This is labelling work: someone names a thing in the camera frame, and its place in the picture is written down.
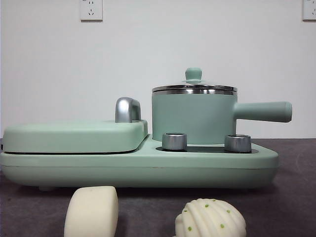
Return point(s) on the glass lid with green knob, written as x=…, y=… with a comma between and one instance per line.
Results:
x=193, y=74

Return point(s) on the green hinged griddle cover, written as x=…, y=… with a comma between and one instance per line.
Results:
x=74, y=135

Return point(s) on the white wall socket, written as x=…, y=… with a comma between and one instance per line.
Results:
x=309, y=10
x=91, y=11

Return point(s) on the green breakfast machine base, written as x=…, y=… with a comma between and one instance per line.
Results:
x=148, y=170

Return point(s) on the ridged white bun green dots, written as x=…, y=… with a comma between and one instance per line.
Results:
x=212, y=219

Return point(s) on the silver control knob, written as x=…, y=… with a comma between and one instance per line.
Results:
x=237, y=143
x=174, y=142

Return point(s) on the smooth plain white bun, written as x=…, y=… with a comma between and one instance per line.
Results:
x=91, y=212

